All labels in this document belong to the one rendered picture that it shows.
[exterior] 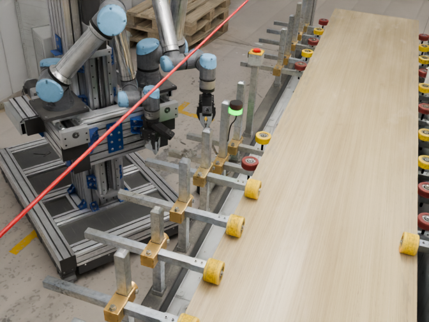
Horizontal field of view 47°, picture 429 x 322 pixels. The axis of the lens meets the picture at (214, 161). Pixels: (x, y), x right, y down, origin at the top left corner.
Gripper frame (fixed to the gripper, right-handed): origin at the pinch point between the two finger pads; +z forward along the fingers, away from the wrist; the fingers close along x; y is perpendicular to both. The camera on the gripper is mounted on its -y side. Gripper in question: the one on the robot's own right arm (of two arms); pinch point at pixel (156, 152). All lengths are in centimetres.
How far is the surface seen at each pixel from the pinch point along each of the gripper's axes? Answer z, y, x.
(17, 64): 50, 208, -151
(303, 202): -7, -77, 21
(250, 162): -7.7, -48.5, 1.1
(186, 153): -4.2, -15.9, 0.6
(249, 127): 6, -34, -53
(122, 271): -25, -34, 98
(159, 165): -12.7, -13.8, 26.5
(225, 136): -16.6, -34.3, -2.2
